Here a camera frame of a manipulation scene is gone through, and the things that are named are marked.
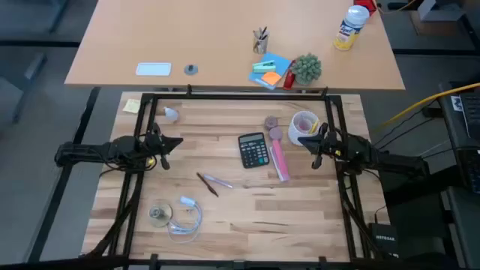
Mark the backlit black keyboard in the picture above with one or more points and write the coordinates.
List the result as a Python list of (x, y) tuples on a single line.
[(473, 172)]

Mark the black aluminium frame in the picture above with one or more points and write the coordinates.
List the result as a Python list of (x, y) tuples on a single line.
[(243, 96)]

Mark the red stapler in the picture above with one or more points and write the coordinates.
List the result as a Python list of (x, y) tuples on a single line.
[(288, 79)]

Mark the white rectangular tray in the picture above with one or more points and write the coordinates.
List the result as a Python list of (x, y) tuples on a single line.
[(153, 69)]

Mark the black network switch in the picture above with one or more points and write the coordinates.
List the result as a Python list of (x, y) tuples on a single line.
[(384, 238)]

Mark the white sticker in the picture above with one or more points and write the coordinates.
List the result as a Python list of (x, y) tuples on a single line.
[(456, 103)]

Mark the pink ruler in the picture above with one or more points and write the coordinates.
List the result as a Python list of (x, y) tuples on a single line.
[(280, 159)]

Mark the black power adapter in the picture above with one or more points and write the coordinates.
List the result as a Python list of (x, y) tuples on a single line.
[(432, 111)]

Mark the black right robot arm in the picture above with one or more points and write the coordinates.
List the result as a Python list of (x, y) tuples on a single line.
[(393, 161)]

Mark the orange sticky note pad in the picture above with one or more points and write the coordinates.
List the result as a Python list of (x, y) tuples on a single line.
[(271, 78)]

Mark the green cactus plant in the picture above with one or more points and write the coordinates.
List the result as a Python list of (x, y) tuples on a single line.
[(306, 68)]

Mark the metal cup with pens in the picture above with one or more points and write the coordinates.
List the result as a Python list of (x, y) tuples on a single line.
[(260, 45)]

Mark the grey furniture leg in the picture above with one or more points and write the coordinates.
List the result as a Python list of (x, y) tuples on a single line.
[(28, 86)]

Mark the pink item in cup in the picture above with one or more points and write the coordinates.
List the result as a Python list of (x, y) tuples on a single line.
[(304, 123)]

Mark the yellow sticky note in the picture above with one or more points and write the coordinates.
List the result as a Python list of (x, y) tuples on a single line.
[(131, 106)]

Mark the white textured pen cup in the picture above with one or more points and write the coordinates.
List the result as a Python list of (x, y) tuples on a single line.
[(296, 137)]

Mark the yellow marker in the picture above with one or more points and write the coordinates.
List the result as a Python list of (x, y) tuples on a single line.
[(314, 126)]

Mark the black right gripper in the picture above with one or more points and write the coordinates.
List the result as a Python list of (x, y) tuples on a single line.
[(328, 146)]

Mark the black calculator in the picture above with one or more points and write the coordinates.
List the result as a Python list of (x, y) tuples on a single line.
[(254, 150)]

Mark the mint green stapler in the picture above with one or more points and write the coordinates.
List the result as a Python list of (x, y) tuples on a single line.
[(264, 67)]

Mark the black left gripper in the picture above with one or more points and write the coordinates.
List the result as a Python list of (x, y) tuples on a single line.
[(155, 144)]

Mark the blue notebook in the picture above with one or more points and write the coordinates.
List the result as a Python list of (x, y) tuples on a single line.
[(283, 62)]

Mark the yellow disinfectant wipes canister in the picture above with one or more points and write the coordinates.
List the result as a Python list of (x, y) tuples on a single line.
[(348, 32)]

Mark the light wooden desk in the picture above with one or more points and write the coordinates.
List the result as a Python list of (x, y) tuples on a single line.
[(187, 30)]

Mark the red object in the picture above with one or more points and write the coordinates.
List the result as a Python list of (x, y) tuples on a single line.
[(365, 4)]

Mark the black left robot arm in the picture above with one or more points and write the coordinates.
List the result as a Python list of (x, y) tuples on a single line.
[(93, 150)]

